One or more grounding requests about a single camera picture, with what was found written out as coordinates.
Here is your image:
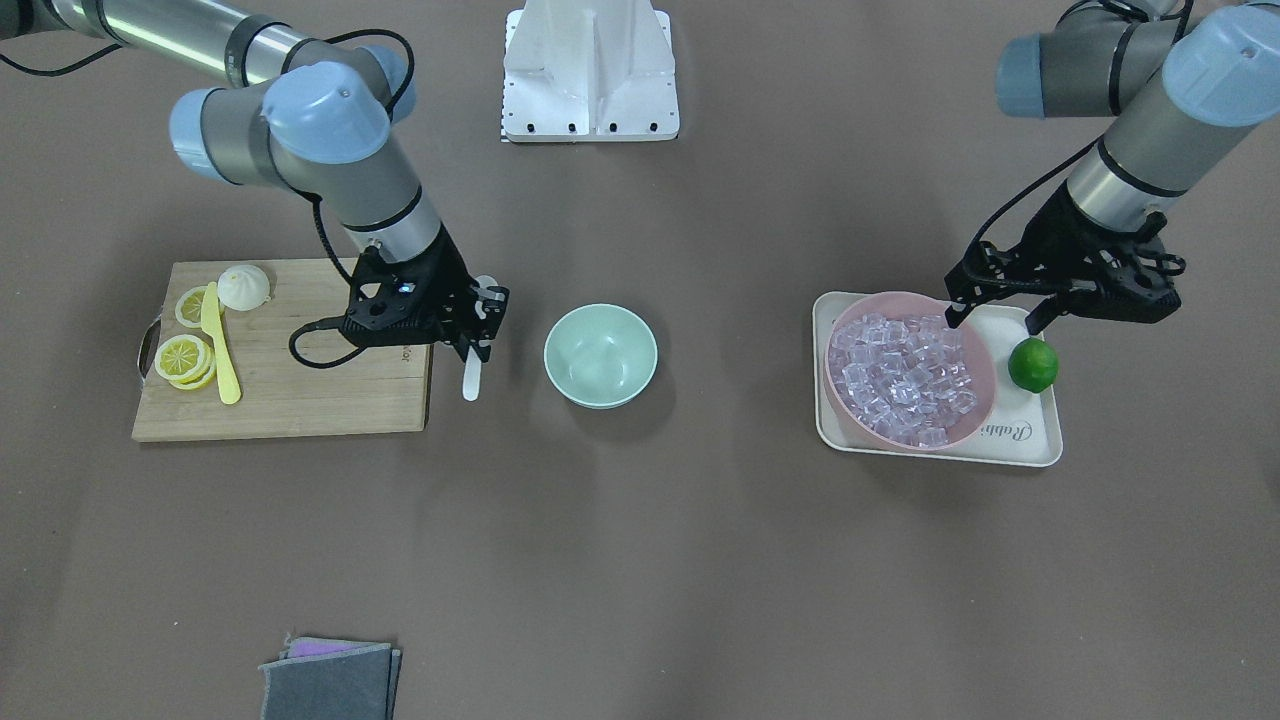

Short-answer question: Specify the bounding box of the green lime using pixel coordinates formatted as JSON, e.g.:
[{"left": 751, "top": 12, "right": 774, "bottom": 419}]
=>
[{"left": 1007, "top": 337, "right": 1060, "bottom": 395}]

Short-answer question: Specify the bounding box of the white ceramic spoon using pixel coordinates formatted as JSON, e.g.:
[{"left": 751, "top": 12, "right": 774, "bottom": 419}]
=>
[{"left": 461, "top": 275, "right": 497, "bottom": 402}]

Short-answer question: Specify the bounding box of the pink bowl of ice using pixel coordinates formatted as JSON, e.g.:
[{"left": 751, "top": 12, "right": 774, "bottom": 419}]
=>
[{"left": 815, "top": 292, "right": 998, "bottom": 454}]

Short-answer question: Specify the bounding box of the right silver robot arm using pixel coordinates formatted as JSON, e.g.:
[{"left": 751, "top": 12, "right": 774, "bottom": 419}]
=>
[{"left": 3, "top": 1, "right": 509, "bottom": 366}]

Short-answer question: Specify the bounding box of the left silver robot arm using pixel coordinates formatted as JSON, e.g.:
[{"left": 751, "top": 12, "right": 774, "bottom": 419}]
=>
[{"left": 945, "top": 1, "right": 1279, "bottom": 336}]

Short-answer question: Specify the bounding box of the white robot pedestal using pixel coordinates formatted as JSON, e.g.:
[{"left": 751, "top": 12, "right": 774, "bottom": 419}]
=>
[{"left": 500, "top": 1, "right": 681, "bottom": 143}]

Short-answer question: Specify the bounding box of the yellow plastic knife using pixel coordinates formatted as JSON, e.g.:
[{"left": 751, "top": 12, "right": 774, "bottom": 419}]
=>
[{"left": 200, "top": 282, "right": 242, "bottom": 405}]

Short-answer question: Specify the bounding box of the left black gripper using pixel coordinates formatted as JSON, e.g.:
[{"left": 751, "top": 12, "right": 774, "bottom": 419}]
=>
[{"left": 943, "top": 186, "right": 1166, "bottom": 336}]

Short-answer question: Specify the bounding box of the white steamed bun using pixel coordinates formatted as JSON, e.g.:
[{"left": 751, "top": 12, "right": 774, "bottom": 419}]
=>
[{"left": 218, "top": 264, "right": 271, "bottom": 313}]

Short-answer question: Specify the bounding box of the cream plastic tray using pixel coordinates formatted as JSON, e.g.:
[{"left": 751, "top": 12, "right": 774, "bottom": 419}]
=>
[{"left": 812, "top": 291, "right": 1062, "bottom": 468}]

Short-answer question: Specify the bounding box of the lemon slice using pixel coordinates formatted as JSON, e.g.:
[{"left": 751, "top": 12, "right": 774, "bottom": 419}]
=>
[
  {"left": 174, "top": 286, "right": 207, "bottom": 329},
  {"left": 154, "top": 334, "right": 215, "bottom": 388}
]

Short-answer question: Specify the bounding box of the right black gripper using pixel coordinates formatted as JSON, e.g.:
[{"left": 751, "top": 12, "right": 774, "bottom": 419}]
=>
[{"left": 396, "top": 225, "right": 509, "bottom": 363}]

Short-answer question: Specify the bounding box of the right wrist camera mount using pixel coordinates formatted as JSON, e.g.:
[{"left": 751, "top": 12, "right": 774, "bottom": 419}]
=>
[{"left": 338, "top": 246, "right": 442, "bottom": 348}]

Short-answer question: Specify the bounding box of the mint green bowl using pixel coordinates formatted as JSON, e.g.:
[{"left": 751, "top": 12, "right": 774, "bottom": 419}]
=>
[{"left": 541, "top": 304, "right": 659, "bottom": 410}]

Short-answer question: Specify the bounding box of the folded grey cloth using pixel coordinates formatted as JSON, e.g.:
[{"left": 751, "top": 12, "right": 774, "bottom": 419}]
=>
[{"left": 260, "top": 635, "right": 402, "bottom": 719}]

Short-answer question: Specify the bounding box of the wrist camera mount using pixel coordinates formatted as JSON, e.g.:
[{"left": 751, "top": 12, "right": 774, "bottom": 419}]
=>
[
  {"left": 338, "top": 246, "right": 442, "bottom": 348},
  {"left": 1068, "top": 234, "right": 1187, "bottom": 324}
]

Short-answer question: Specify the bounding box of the bamboo cutting board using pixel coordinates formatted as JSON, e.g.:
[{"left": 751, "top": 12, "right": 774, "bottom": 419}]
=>
[{"left": 132, "top": 259, "right": 433, "bottom": 443}]

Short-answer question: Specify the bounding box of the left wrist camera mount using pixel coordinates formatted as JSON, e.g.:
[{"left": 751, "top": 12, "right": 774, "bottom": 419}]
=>
[{"left": 1068, "top": 234, "right": 1187, "bottom": 324}]

